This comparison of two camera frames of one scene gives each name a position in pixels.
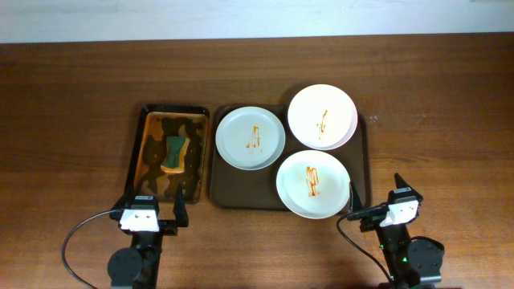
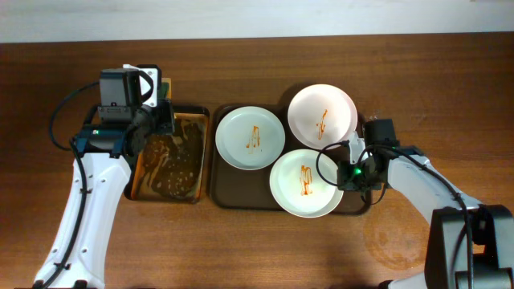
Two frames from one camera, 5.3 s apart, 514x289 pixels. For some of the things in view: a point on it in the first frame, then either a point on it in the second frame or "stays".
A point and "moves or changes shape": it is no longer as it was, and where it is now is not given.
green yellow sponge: (173, 160) -> (165, 88)
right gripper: (369, 224) -> (351, 181)
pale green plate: (250, 138) stays
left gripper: (167, 227) -> (165, 118)
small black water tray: (169, 149) stays
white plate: (313, 185) moves or changes shape
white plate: (322, 117) stays
